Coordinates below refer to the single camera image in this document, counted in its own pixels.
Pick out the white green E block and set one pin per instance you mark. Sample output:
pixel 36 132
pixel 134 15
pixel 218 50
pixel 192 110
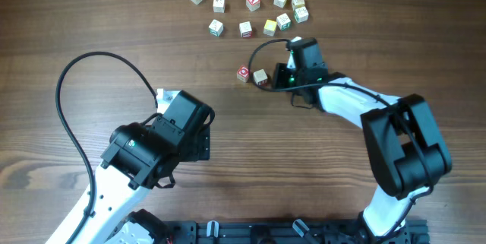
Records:
pixel 283 21

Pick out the white red H block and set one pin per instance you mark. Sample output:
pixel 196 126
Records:
pixel 260 77

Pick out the yellow topped wooden block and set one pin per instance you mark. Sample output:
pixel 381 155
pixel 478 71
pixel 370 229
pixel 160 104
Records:
pixel 270 27

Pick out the white red Y block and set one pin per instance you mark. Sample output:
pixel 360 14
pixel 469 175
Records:
pixel 245 29

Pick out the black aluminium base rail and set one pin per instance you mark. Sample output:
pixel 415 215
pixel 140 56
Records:
pixel 327 232

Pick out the white 8 number block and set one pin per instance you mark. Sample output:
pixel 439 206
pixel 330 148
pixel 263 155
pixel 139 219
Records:
pixel 301 14

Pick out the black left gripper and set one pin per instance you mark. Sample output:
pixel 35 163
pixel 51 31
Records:
pixel 203 145

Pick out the cream yellow-sided block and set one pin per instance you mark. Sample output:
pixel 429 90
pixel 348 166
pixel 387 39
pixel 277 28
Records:
pixel 297 4

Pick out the red Q letter block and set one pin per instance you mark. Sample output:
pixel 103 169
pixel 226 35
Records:
pixel 243 74

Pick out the white green Z block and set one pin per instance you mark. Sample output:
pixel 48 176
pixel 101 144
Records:
pixel 216 27

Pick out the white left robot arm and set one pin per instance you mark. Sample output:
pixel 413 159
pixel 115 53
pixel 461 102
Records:
pixel 139 155

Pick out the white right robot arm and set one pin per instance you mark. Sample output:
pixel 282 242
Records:
pixel 406 150

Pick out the red A letter block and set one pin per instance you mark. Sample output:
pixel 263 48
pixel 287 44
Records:
pixel 252 5

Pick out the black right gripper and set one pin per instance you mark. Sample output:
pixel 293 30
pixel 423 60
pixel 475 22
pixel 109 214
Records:
pixel 279 69

